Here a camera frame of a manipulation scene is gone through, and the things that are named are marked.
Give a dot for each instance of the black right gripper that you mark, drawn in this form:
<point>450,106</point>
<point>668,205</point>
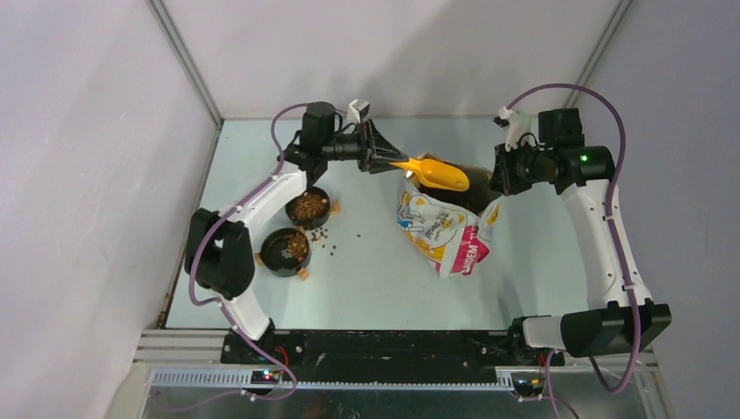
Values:
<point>503,180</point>

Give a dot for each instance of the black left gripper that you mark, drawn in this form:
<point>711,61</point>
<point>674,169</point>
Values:
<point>373,147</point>

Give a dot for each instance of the yellow plastic food scoop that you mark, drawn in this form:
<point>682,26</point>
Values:
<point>435,174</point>

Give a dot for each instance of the cat food bag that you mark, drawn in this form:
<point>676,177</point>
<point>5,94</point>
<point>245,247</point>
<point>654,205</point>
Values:
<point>452,230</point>

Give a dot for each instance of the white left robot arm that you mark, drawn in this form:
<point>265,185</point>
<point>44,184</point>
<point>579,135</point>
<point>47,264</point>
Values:
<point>219,257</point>

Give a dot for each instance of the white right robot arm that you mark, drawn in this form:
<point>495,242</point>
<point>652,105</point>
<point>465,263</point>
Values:
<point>621,315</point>

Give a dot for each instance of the black bowl wooden feet far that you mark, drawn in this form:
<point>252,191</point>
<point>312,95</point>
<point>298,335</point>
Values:
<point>311,209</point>

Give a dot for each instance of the black bowl wooden feet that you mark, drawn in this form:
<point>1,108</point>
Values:
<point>286,253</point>
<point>311,209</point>

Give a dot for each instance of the black bowl wooden feet near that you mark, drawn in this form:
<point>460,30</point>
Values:
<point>286,253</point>

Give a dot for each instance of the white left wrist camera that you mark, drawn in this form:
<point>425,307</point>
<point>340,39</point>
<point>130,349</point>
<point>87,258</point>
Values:
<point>357,111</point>

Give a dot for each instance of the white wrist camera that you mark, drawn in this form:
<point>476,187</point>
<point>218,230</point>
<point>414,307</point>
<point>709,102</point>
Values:
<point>516,126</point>
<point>357,111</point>

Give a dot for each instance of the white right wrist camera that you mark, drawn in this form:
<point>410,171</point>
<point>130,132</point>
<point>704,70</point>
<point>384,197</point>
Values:
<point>516,126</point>

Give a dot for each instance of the aluminium frame post right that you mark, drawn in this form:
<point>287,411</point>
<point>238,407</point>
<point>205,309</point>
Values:
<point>604,40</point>

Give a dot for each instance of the aluminium frame post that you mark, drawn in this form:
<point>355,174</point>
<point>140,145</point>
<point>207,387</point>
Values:
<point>177,43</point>
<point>604,40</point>

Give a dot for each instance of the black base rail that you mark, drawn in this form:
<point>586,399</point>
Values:
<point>465,356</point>

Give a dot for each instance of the aluminium frame post left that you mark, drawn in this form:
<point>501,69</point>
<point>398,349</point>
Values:
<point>177,43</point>

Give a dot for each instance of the white slotted cable duct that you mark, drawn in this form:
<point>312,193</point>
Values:
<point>245,378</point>

